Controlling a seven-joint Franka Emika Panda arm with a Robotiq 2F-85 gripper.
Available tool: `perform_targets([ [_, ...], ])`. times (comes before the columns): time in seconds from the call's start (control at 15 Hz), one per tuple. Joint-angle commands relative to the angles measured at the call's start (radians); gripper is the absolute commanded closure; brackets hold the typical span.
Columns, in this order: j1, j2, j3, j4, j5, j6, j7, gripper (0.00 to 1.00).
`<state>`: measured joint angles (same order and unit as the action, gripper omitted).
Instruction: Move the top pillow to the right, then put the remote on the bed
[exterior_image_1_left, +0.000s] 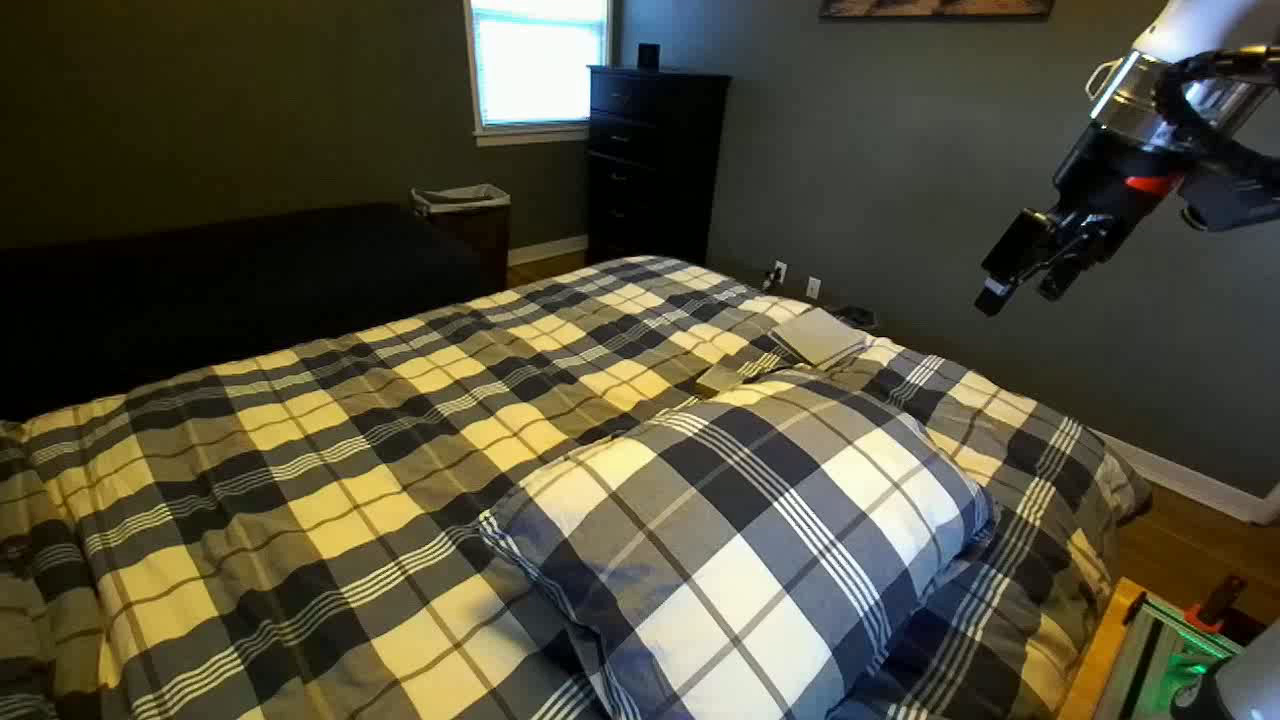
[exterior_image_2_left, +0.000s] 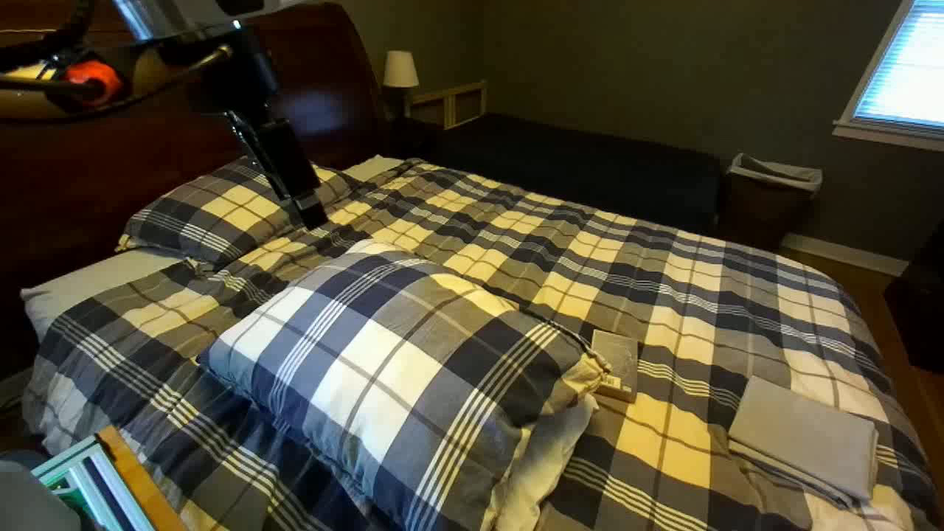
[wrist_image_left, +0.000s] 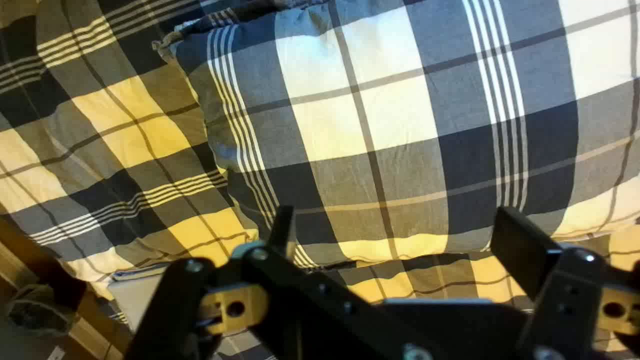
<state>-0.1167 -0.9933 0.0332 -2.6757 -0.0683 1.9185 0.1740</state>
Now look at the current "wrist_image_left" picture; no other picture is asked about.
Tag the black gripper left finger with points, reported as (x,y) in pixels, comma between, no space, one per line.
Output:
(281,231)

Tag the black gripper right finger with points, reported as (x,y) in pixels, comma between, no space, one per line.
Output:
(522,248)

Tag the blue plaid top pillow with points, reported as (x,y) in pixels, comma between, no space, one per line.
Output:
(397,128)

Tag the plaid bed comforter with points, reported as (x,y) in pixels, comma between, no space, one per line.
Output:
(105,158)

